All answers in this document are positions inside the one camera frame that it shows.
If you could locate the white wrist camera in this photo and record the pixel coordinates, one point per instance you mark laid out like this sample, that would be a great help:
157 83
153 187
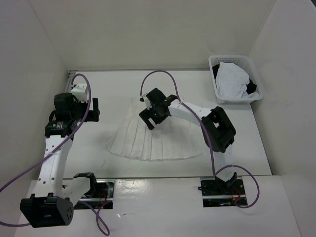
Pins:
146 100
80 91

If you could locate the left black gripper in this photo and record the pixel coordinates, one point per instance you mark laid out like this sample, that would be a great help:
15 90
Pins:
93 115

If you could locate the white skirt in basket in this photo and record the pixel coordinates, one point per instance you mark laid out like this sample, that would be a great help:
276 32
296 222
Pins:
232 80

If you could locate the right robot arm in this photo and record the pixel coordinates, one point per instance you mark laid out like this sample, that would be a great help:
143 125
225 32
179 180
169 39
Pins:
217 129

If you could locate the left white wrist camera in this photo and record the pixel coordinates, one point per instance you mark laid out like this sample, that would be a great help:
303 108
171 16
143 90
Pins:
80 91

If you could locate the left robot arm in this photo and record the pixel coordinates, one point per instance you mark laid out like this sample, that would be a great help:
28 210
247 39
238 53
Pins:
52 204

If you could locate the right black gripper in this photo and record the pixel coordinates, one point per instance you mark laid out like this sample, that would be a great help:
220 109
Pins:
145 114

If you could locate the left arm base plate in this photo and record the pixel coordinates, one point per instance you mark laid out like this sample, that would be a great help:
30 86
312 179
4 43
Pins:
101 198

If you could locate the white plastic basket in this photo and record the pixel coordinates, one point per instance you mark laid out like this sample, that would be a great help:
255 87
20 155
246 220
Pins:
246 64

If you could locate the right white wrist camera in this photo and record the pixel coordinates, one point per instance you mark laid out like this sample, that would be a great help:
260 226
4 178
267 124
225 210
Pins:
146 100

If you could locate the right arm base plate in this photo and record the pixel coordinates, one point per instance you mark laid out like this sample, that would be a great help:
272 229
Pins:
212 196

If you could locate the cream pleated skirt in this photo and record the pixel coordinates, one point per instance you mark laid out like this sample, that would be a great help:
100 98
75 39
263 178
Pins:
173 139

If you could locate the black garment in basket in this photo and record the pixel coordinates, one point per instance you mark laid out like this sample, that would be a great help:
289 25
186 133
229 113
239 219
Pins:
252 87

